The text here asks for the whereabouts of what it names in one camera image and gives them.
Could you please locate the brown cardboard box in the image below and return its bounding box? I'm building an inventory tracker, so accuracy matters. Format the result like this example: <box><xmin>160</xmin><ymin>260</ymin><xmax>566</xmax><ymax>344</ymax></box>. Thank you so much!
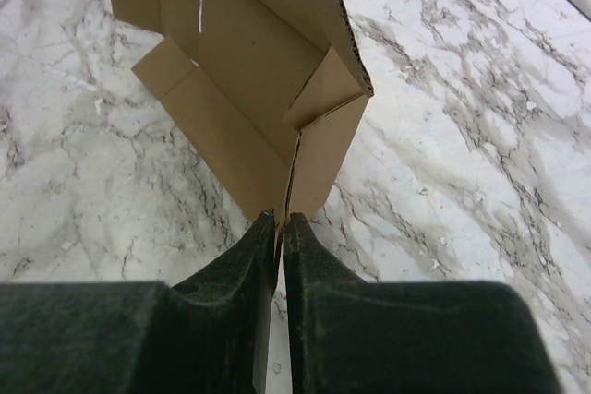
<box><xmin>111</xmin><ymin>0</ymin><xmax>373</xmax><ymax>229</ymax></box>

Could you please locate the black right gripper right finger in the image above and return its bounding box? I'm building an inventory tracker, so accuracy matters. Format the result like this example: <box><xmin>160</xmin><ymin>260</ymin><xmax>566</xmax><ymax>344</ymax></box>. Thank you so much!
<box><xmin>283</xmin><ymin>213</ymin><xmax>561</xmax><ymax>393</ymax></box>

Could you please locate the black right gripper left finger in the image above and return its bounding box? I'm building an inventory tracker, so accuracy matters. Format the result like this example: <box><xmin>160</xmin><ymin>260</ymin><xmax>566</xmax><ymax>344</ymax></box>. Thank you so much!
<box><xmin>1</xmin><ymin>211</ymin><xmax>278</xmax><ymax>393</ymax></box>

